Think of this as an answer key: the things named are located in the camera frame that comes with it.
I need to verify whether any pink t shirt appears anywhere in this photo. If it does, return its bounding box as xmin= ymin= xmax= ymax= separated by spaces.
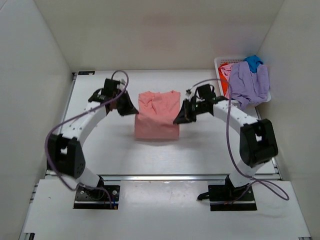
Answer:
xmin=134 ymin=90 xmax=181 ymax=140

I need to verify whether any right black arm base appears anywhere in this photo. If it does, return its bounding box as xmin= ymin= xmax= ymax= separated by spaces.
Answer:
xmin=197 ymin=176 xmax=258 ymax=212

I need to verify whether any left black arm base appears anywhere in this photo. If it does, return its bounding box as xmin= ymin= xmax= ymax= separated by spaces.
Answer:
xmin=73 ymin=181 xmax=121 ymax=210

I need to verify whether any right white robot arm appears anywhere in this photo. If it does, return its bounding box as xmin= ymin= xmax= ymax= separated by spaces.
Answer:
xmin=173 ymin=84 xmax=279 ymax=190

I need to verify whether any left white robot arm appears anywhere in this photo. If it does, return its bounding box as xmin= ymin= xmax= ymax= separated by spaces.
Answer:
xmin=45 ymin=78 xmax=138 ymax=190

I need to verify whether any orange t shirt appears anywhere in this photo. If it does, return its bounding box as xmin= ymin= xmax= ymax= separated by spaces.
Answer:
xmin=220 ymin=78 xmax=228 ymax=97

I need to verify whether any black label sticker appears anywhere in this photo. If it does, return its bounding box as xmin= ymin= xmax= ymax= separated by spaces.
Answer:
xmin=78 ymin=71 xmax=95 ymax=76

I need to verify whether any light pink garment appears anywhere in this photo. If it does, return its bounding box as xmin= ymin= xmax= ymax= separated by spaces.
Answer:
xmin=218 ymin=62 xmax=233 ymax=81

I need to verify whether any white plastic laundry basket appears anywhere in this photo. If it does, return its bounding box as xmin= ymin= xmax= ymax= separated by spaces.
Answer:
xmin=214 ymin=55 xmax=272 ymax=103

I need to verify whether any lavender t shirt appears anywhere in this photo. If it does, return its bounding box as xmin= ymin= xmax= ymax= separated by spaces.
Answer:
xmin=228 ymin=61 xmax=270 ymax=110

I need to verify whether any blue t shirt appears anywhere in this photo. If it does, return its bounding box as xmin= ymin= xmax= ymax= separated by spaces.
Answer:
xmin=243 ymin=55 xmax=264 ymax=73

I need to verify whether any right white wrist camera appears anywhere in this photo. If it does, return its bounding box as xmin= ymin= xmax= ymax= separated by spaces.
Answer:
xmin=185 ymin=86 xmax=197 ymax=99

